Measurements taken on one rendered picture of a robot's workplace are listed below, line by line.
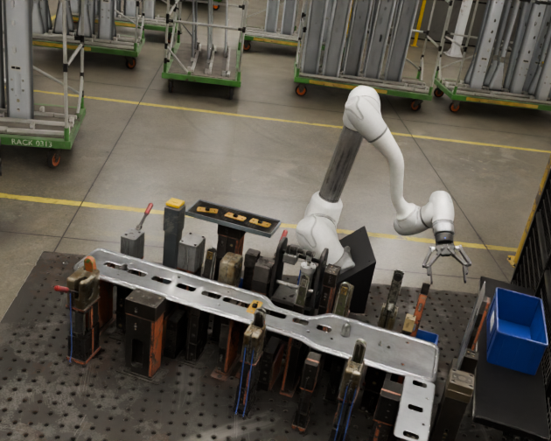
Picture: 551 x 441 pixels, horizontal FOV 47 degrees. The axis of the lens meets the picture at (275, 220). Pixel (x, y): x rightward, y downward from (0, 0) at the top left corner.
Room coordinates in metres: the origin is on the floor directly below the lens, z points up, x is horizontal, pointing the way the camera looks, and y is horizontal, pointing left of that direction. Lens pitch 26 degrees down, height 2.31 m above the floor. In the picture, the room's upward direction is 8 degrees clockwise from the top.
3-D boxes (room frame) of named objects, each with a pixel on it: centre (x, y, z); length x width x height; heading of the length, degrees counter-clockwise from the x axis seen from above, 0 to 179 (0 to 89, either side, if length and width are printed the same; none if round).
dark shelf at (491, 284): (1.89, -0.89, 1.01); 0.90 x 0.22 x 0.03; 166
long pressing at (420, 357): (1.91, 0.05, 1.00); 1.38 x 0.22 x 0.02; 76
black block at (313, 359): (1.68, -0.19, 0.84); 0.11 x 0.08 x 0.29; 166
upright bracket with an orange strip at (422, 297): (1.92, -0.56, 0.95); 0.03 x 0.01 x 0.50; 76
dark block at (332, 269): (2.06, -0.24, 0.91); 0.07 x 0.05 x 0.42; 166
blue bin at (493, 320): (1.87, -0.89, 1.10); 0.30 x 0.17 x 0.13; 167
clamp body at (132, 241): (2.22, 0.56, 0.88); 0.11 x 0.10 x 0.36; 166
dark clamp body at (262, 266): (2.11, 0.01, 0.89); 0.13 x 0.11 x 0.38; 166
